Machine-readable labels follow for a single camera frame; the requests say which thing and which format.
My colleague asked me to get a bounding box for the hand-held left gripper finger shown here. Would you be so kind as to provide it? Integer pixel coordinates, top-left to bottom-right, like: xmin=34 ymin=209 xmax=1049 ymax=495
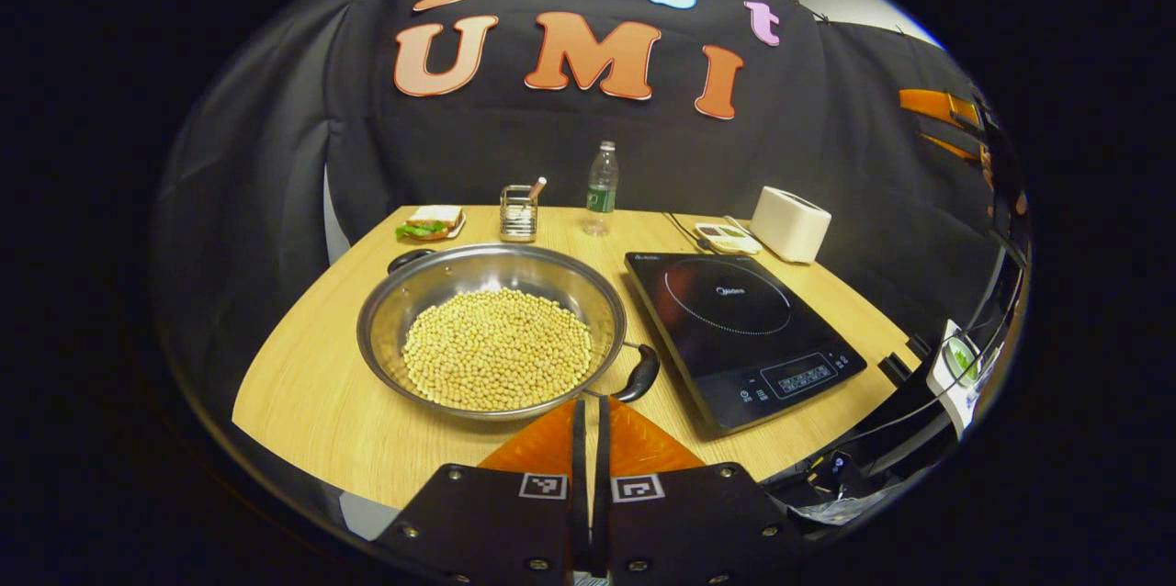
xmin=372 ymin=398 xmax=589 ymax=586
xmin=588 ymin=396 xmax=809 ymax=586

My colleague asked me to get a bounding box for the black induction cooktop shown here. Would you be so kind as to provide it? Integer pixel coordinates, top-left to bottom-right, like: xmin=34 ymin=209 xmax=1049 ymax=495
xmin=624 ymin=251 xmax=868 ymax=436

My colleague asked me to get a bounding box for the steel pot with black handles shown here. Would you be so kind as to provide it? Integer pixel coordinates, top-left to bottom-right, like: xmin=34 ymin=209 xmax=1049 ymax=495
xmin=356 ymin=242 xmax=662 ymax=423

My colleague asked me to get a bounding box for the pile of soybeans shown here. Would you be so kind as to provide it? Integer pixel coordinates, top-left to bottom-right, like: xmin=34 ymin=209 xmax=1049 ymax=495
xmin=402 ymin=288 xmax=594 ymax=412

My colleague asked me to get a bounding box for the white toaster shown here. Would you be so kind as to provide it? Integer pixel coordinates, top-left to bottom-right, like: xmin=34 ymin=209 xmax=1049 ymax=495
xmin=750 ymin=186 xmax=833 ymax=265

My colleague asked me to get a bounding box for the white divided dish of beans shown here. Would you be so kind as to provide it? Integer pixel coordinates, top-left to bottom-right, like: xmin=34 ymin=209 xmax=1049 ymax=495
xmin=694 ymin=221 xmax=763 ymax=255

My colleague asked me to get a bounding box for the black equipment with white label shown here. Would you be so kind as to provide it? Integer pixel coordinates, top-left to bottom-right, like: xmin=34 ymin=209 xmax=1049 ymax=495
xmin=767 ymin=237 xmax=1032 ymax=527

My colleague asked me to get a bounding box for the metal mesh utensil holder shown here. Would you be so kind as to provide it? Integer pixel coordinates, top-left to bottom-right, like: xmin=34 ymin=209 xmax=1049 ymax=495
xmin=499 ymin=177 xmax=548 ymax=243

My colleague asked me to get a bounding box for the clear plastic water bottle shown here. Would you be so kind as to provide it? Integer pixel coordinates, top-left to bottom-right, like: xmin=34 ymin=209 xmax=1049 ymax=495
xmin=584 ymin=141 xmax=620 ymax=238

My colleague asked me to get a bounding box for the sandwich on white plate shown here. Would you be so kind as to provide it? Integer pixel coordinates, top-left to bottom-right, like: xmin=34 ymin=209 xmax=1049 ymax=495
xmin=396 ymin=205 xmax=467 ymax=242

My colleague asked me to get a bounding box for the black backdrop cloth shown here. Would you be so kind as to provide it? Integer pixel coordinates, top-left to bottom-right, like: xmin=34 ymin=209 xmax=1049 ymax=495
xmin=152 ymin=0 xmax=1012 ymax=385

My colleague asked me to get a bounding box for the black power cable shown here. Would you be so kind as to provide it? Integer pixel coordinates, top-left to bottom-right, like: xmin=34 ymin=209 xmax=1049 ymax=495
xmin=663 ymin=211 xmax=714 ymax=252

